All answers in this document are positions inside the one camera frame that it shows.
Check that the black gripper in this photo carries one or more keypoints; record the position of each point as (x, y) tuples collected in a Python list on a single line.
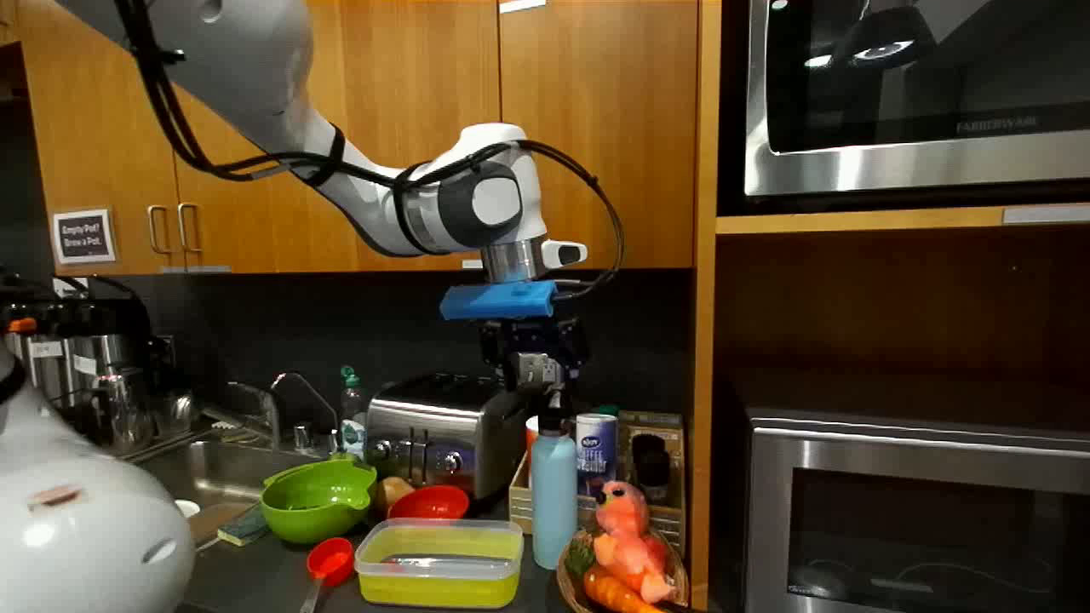
[(532, 345)]

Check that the light blue water bottle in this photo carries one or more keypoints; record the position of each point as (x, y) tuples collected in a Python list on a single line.
[(554, 498)]

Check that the green-capped dish soap bottle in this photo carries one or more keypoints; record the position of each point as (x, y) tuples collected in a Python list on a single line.
[(352, 428)]

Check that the blue and white can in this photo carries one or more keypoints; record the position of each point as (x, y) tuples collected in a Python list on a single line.
[(592, 445)]

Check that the silver toaster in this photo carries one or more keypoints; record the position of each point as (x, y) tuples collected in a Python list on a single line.
[(438, 437)]

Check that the black can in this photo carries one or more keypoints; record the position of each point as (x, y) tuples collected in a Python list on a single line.
[(648, 461)]

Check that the red bowl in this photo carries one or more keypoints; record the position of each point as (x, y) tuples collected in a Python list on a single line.
[(431, 501)]

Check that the wooden crate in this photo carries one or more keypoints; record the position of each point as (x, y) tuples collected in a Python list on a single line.
[(658, 515)]

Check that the tan toy potato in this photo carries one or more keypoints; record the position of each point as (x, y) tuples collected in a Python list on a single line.
[(395, 493)]

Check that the wicker basket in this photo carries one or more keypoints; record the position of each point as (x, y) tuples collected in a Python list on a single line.
[(566, 585)]

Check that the yellow-green plastic container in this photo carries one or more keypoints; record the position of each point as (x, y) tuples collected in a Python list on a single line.
[(438, 566)]

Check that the orange toy carrot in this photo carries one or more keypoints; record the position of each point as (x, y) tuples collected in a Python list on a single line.
[(614, 595)]

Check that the curved metal faucet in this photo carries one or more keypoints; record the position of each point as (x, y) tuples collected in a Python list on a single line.
[(312, 392)]

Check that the green colander bowl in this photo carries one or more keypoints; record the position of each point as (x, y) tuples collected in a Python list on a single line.
[(312, 507)]

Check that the red measuring cup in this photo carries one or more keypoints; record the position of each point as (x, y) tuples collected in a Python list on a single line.
[(331, 559)]

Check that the small sink tap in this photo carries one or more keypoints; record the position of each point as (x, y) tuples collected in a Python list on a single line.
[(260, 410)]

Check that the stainless steel sink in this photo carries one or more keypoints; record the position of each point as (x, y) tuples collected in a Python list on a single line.
[(227, 465)]

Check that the green dish sponge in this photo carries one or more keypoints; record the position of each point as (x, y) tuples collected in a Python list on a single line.
[(244, 529)]

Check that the small white dish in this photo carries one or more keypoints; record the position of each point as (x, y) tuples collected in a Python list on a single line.
[(187, 510)]

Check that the stainless built-in oven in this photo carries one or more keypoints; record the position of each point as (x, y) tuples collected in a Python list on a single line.
[(907, 521)]

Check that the white cabinet paper tag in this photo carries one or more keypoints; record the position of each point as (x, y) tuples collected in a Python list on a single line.
[(521, 6)]

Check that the stainless microwave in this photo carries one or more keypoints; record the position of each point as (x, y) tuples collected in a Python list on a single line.
[(907, 158)]

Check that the black and steel coffee machine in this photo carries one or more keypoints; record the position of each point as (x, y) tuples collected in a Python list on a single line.
[(89, 361)]

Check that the dark cabinet label sign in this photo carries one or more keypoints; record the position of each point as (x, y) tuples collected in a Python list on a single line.
[(83, 236)]

